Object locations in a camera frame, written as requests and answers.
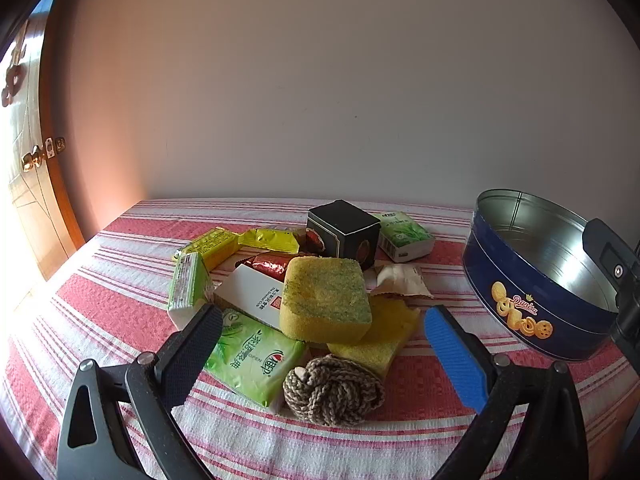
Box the white cardboard box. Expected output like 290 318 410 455
214 264 288 331

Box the beige rope knot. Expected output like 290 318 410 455
282 354 387 428

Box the plain yellow sponge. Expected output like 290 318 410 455
327 294 422 380

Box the black square box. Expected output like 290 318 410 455
306 200 382 271

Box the yellow tea packet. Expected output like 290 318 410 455
172 227 240 272
237 227 301 254

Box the red striped cloth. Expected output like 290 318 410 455
0 197 640 480

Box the blue round cookie tin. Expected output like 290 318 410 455
461 189 623 362

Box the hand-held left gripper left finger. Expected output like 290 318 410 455
56 304 223 480

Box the white wrapper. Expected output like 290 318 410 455
370 264 433 306

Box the yellow sponge with green top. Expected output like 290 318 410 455
278 256 373 345

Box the red door decoration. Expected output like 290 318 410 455
0 37 28 108

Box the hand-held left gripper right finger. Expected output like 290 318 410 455
424 305 591 480

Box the large green tissue pack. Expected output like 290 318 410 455
202 307 308 415

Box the wooden door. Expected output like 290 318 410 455
0 0 88 311

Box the red foil packet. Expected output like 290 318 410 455
297 227 326 256
235 252 301 281

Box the small green tissue pack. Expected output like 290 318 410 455
375 211 436 263

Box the brass door knob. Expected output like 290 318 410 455
21 136 67 171

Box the green tissue pack with barcode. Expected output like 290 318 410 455
167 251 216 331

